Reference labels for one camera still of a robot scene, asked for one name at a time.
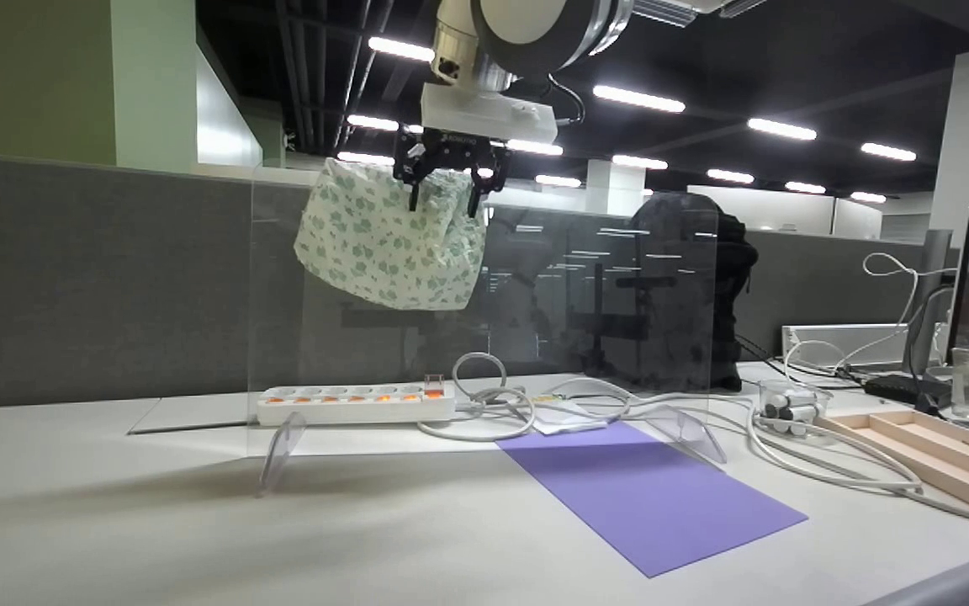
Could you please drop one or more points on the black office chair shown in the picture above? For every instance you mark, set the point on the black office chair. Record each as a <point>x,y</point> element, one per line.
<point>682,327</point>

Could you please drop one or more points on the patterned white cloth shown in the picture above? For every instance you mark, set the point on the patterned white cloth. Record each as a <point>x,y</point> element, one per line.
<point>390,243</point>

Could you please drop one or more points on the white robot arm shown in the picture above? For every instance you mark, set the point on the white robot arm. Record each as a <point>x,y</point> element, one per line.
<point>485,46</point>

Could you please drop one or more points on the white plug adapter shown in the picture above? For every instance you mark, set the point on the white plug adapter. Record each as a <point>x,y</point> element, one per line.
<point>787,411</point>

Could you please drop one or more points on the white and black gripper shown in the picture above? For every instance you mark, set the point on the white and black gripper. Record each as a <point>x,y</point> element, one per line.
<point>464,128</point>

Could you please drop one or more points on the white power strip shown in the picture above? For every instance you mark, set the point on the white power strip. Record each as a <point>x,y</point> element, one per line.
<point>355,406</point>

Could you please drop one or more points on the white box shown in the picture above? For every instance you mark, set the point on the white box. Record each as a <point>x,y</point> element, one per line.
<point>843,343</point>

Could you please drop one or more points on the purple paper sheet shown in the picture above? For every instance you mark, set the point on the purple paper sheet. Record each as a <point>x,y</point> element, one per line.
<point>657,505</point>

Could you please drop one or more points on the wooden tray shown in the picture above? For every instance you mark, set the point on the wooden tray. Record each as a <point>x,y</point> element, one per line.
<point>935,450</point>

